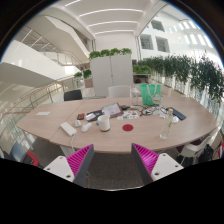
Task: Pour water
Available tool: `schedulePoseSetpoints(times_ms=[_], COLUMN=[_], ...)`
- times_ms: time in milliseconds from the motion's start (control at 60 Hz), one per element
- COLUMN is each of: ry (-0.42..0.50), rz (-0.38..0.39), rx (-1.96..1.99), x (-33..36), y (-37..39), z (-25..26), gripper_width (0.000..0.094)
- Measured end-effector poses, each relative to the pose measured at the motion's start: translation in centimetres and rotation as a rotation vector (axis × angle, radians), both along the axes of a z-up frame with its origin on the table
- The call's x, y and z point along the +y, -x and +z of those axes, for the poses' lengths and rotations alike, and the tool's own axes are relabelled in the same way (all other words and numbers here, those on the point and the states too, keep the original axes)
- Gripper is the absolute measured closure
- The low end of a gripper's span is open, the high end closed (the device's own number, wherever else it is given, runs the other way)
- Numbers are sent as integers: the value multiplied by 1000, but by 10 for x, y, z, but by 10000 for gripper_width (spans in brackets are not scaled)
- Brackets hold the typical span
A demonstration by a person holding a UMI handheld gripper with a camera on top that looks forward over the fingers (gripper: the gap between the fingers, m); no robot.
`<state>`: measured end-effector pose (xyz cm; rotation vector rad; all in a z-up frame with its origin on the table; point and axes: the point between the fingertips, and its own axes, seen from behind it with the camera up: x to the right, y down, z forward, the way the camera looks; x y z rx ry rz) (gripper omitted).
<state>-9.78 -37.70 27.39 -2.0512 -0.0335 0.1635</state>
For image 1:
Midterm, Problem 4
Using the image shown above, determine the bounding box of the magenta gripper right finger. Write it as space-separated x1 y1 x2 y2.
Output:
131 143 183 185

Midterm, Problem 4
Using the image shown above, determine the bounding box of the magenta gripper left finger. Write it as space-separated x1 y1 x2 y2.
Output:
44 144 94 186

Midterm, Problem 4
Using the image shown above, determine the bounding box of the clear plastic water bottle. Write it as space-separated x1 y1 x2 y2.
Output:
160 109 173 139

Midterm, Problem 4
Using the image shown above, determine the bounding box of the white power adapter box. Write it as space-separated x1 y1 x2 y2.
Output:
60 122 77 136

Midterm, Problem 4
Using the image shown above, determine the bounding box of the white computer mouse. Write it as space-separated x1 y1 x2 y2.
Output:
81 122 92 133

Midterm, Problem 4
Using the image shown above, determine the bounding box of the red round coaster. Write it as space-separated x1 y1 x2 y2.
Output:
122 124 133 131

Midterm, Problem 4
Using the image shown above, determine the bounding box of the small black red device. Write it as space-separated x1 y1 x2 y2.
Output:
77 113 84 120

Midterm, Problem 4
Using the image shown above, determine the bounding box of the white chair at right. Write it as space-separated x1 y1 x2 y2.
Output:
177 128 219 164

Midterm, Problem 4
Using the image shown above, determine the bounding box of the white ceramic mug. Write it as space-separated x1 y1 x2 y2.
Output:
98 115 110 131

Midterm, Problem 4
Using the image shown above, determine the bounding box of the sticker sheet on table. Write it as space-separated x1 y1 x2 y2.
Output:
117 111 139 120

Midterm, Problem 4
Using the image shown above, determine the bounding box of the dark blue flat case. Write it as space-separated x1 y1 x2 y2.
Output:
166 107 186 120

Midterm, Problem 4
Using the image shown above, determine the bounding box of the red and blue chair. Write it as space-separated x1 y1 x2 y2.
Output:
9 142 39 166

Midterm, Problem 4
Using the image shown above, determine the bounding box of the white paper sheet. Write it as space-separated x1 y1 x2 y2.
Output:
36 112 50 116

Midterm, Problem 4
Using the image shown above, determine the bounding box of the open notebook with papers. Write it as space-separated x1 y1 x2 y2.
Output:
101 102 123 118

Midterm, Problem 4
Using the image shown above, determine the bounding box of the green tote bag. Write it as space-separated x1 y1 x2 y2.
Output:
140 84 161 106

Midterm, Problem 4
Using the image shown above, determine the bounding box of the black chair behind table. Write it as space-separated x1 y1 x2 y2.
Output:
64 90 82 101

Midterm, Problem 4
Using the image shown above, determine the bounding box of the clear drinking glass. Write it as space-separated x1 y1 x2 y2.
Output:
131 88 139 106

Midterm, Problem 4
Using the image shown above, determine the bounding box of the white chair behind table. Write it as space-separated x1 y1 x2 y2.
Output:
108 85 131 98

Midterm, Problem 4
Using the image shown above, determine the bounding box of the white cabinet with plants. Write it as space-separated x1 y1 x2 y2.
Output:
90 55 133 97

